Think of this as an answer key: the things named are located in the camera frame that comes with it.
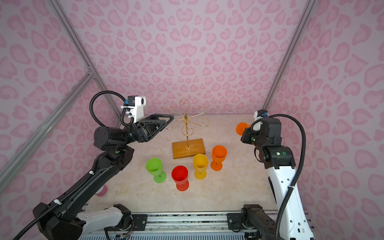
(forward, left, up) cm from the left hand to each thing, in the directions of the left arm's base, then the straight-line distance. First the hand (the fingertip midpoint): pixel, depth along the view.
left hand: (168, 127), depth 46 cm
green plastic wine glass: (+7, +15, -43) cm, 46 cm away
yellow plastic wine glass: (+9, -11, -42) cm, 44 cm away
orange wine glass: (+23, -33, -28) cm, 49 cm away
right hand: (+14, -30, -20) cm, 39 cm away
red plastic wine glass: (0, 0, -36) cm, 36 cm away
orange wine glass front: (+14, -21, -41) cm, 48 cm away
